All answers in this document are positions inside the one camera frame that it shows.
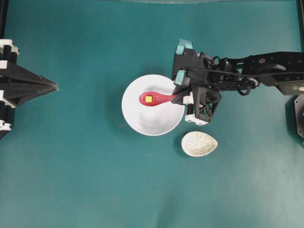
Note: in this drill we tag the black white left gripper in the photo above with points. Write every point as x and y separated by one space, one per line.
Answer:
10 93

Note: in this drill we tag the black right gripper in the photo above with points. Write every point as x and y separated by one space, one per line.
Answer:
191 74

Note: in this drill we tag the red plastic spoon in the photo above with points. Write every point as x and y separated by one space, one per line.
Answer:
158 98

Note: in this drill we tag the yellow hexagonal prism block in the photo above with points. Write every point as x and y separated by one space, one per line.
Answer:
148 99

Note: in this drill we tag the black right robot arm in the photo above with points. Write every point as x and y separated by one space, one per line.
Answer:
283 70

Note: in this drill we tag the white round bowl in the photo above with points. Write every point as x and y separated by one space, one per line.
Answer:
151 120

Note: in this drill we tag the speckled egg-shaped spoon rest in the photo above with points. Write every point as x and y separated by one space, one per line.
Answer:
197 144

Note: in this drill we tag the green table mat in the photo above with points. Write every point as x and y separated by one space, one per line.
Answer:
72 161

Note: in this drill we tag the black frame rail left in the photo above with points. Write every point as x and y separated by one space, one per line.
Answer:
3 16

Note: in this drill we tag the black frame rail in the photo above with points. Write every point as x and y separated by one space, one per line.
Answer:
300 11
3 16

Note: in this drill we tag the black frame rail right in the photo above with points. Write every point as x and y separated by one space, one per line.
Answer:
300 11

